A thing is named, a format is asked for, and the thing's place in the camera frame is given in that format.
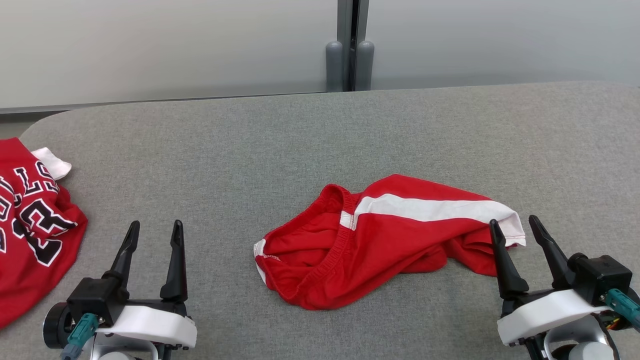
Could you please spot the grey cylindrical post bumper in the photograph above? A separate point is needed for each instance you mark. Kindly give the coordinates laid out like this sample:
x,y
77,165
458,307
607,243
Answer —
x,y
365,67
334,67

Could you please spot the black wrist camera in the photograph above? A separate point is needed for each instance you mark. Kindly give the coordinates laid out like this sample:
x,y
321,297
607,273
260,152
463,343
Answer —
x,y
600,277
92,300

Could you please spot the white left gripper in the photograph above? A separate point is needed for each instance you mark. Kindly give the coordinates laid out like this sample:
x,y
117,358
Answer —
x,y
150,325

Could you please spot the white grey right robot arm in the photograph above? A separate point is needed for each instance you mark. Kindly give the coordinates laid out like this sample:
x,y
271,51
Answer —
x,y
585,352

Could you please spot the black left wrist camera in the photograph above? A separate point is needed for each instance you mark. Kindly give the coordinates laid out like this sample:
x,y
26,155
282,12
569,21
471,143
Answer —
x,y
92,300

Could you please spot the red shorts white stripe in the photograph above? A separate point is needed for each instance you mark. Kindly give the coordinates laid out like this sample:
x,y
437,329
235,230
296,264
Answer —
x,y
390,240

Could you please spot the red Bulls jersey white sleeves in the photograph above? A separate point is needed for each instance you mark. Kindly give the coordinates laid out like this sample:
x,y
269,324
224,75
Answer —
x,y
30,260

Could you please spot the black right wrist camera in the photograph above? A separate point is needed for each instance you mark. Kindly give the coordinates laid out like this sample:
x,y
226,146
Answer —
x,y
600,277

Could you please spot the grey floor rail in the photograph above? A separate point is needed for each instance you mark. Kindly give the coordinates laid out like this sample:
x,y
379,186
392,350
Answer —
x,y
20,109

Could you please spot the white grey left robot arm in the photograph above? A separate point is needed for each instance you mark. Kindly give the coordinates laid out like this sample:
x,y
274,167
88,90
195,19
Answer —
x,y
120,356

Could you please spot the grey metal partition post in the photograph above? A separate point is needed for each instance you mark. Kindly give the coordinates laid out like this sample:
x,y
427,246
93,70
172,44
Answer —
x,y
343,20

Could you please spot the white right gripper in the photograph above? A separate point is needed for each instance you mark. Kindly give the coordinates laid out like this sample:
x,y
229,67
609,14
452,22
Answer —
x,y
540,315

